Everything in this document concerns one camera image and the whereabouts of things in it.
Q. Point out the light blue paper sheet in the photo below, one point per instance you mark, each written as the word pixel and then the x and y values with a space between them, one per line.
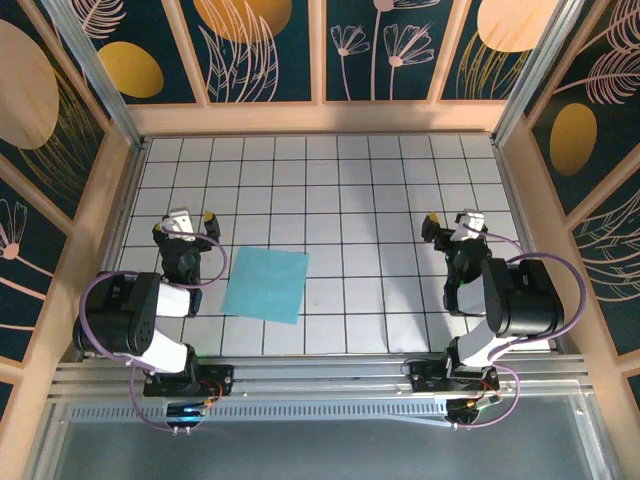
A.
pixel 265 285

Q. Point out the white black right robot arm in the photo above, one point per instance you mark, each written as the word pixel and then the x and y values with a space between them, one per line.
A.
pixel 475 345

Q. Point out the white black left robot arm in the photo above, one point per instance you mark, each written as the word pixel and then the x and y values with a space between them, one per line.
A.
pixel 165 350

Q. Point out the white grid mat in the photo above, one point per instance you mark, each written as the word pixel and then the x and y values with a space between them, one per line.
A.
pixel 350 165

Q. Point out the small controller board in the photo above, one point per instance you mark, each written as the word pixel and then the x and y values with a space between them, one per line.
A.
pixel 187 411
pixel 470 406

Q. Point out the grey frosted panel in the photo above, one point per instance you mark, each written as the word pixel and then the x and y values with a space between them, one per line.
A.
pixel 320 450

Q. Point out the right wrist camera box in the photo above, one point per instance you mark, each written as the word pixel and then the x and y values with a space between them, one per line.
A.
pixel 472 220

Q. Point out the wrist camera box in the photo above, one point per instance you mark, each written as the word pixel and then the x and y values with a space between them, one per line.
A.
pixel 472 220
pixel 179 222

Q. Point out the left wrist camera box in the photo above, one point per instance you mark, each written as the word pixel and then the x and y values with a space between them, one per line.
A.
pixel 179 222

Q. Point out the aluminium side rail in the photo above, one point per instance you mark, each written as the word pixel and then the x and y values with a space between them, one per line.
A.
pixel 114 250
pixel 512 195

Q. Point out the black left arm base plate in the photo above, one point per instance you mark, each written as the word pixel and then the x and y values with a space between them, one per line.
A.
pixel 222 375

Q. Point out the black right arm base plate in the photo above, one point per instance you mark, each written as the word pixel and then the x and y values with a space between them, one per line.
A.
pixel 425 381

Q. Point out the aluminium corner post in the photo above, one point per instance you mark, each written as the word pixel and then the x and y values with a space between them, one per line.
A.
pixel 92 70
pixel 532 70

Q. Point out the aluminium mounting rail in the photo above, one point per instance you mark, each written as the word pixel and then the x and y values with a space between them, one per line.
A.
pixel 320 380

